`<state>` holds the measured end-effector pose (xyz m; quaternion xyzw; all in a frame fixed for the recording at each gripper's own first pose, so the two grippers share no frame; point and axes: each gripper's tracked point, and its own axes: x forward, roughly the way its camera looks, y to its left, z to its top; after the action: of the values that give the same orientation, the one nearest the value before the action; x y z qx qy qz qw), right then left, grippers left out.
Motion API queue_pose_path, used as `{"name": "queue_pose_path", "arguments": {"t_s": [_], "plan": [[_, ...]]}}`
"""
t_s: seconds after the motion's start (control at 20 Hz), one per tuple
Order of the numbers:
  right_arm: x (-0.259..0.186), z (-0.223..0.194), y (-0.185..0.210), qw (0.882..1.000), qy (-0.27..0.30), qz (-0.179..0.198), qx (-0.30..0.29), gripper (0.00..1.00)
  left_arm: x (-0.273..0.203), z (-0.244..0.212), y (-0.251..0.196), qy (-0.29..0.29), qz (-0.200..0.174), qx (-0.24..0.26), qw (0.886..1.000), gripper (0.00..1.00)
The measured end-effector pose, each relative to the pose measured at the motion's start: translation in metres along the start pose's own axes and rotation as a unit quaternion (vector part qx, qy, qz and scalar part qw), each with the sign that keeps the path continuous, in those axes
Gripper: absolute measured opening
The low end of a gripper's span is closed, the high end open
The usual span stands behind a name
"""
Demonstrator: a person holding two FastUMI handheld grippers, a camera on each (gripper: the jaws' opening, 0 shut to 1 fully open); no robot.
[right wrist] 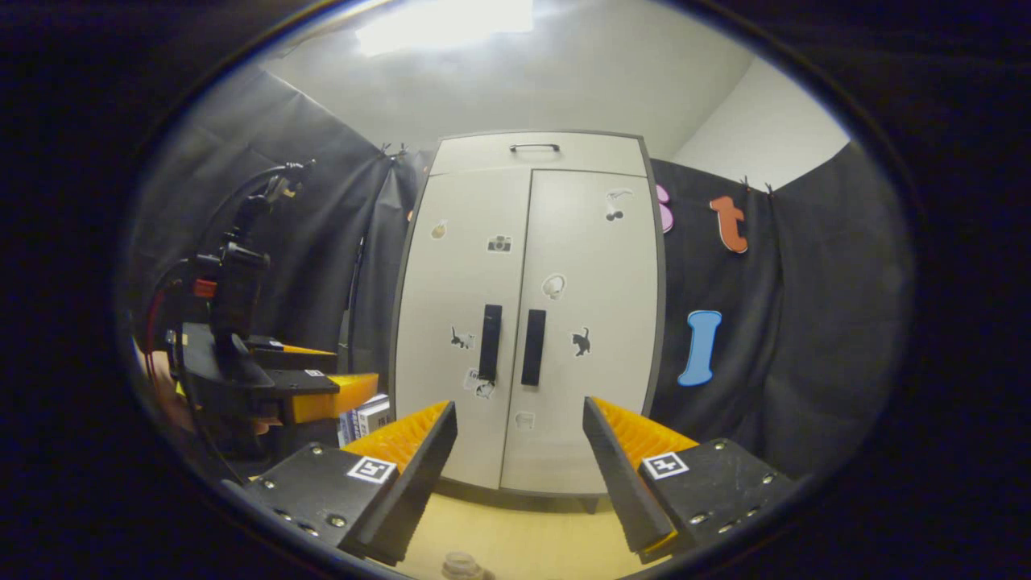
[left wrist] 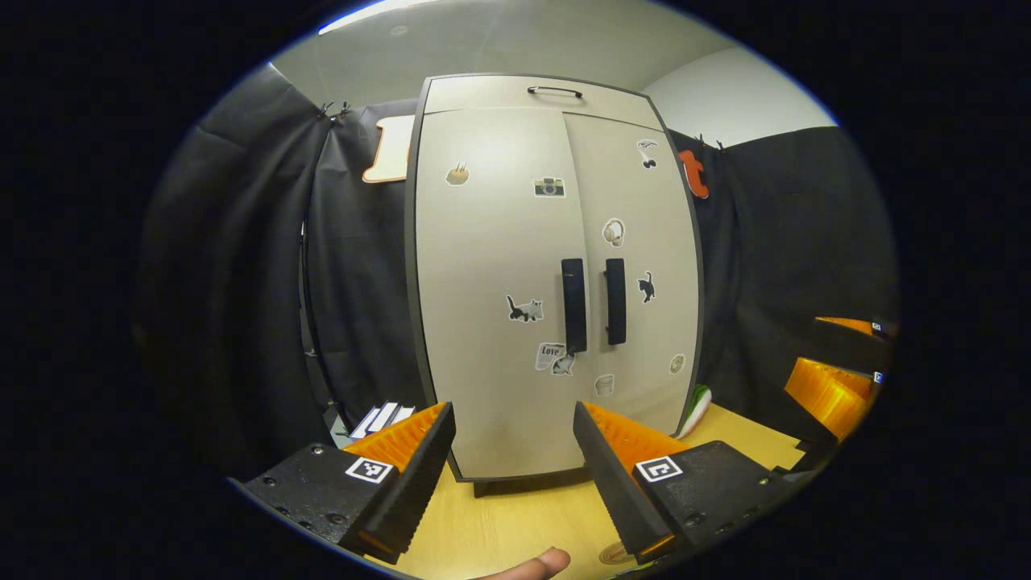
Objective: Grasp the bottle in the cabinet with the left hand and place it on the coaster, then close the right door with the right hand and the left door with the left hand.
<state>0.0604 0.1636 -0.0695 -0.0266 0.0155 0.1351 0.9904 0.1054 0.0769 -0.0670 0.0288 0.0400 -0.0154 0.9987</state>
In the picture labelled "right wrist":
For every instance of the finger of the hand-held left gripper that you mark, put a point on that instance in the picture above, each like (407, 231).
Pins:
(290, 354)
(334, 395)

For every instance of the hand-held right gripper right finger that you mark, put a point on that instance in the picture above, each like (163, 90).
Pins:
(624, 483)

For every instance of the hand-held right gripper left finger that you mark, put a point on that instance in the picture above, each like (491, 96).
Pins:
(419, 475)

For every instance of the clear glass bottle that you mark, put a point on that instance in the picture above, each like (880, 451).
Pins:
(463, 566)

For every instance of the white cabinet door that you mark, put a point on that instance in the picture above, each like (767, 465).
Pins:
(596, 266)
(451, 282)

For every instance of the white grey cabinet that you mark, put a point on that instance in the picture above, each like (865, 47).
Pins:
(660, 322)

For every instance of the white cabinet drawer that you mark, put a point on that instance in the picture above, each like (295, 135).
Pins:
(483, 157)

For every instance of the dark blue book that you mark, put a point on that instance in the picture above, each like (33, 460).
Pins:
(346, 427)

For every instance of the white book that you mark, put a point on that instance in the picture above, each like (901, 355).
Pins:
(374, 415)

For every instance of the thin metal stand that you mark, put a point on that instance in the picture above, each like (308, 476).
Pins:
(354, 274)

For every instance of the black backdrop cloth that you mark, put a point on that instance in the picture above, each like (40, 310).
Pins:
(805, 322)

